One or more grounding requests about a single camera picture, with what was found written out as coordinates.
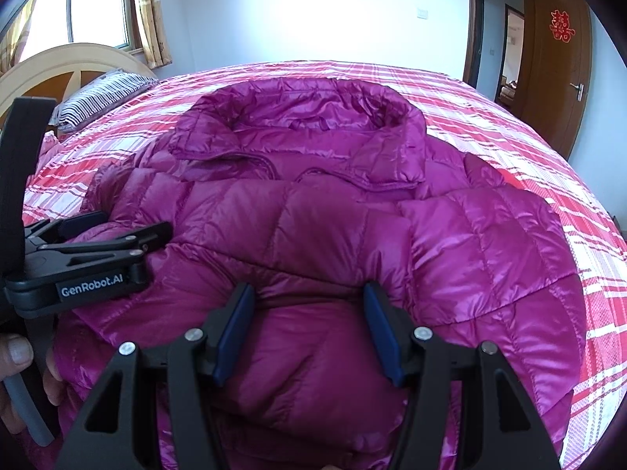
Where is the window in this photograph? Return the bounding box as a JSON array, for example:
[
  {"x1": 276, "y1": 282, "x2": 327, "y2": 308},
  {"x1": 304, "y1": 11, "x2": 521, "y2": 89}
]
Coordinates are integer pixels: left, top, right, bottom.
[{"x1": 0, "y1": 0, "x2": 145, "y2": 74}]

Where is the red paper door decoration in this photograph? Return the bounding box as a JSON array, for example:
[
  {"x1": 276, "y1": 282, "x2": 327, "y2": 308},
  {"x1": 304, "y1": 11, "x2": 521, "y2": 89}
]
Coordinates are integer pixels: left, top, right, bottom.
[{"x1": 547, "y1": 7, "x2": 575, "y2": 43}]

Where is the brown wooden door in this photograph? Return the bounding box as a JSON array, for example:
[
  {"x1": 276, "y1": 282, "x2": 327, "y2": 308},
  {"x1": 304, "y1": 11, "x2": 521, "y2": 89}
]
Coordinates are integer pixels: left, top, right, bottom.
[{"x1": 514, "y1": 0, "x2": 594, "y2": 160}]

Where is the cream wooden headboard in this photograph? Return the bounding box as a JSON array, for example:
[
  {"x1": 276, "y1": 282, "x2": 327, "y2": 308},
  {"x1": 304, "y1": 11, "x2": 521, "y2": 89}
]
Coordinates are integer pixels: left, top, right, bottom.
[{"x1": 0, "y1": 42, "x2": 158, "y2": 133}]

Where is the yellow curtain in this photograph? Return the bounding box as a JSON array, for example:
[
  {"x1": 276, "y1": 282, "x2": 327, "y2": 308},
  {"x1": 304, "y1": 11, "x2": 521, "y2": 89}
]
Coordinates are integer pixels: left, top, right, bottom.
[{"x1": 132, "y1": 0, "x2": 173, "y2": 69}]

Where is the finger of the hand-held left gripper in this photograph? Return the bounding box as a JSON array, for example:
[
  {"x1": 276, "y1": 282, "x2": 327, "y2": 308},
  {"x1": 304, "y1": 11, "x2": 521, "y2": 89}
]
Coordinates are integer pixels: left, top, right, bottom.
[
  {"x1": 36, "y1": 222, "x2": 174, "y2": 268},
  {"x1": 22, "y1": 211, "x2": 111, "y2": 246}
]

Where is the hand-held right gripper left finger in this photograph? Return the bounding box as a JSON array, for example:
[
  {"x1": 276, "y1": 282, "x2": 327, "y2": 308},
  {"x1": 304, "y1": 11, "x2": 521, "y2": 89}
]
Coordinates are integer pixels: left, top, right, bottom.
[{"x1": 54, "y1": 281, "x2": 258, "y2": 470}]

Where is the person's left hand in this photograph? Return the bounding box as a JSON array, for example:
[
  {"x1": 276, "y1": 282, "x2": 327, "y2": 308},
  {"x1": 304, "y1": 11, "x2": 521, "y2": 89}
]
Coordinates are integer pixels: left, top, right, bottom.
[{"x1": 0, "y1": 333, "x2": 67, "y2": 436}]

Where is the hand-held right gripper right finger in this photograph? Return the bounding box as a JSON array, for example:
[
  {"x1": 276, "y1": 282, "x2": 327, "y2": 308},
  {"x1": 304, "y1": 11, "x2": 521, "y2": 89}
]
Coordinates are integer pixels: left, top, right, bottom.
[{"x1": 362, "y1": 281, "x2": 562, "y2": 470}]

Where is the grey cable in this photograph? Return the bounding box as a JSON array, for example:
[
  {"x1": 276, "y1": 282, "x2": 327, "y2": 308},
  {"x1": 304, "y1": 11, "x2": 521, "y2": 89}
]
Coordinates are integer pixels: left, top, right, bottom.
[{"x1": 5, "y1": 304, "x2": 56, "y2": 447}]

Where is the purple down jacket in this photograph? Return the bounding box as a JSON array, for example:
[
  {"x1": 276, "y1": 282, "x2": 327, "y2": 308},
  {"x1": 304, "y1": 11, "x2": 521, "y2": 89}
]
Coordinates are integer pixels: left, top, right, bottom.
[{"x1": 46, "y1": 80, "x2": 589, "y2": 470}]

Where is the red white plaid bed sheet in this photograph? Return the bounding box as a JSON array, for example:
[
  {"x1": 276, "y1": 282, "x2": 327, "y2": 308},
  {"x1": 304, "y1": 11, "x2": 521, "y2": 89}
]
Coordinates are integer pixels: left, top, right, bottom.
[{"x1": 22, "y1": 61, "x2": 627, "y2": 470}]

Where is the dark wooden door frame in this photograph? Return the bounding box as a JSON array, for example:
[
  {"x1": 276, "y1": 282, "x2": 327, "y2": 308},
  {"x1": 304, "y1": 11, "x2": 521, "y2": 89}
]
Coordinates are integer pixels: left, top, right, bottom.
[{"x1": 463, "y1": 0, "x2": 535, "y2": 91}]

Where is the striped pillow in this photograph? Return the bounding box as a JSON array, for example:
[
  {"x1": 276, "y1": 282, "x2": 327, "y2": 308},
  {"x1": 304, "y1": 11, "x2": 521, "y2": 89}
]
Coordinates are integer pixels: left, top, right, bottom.
[{"x1": 56, "y1": 71, "x2": 160, "y2": 130}]

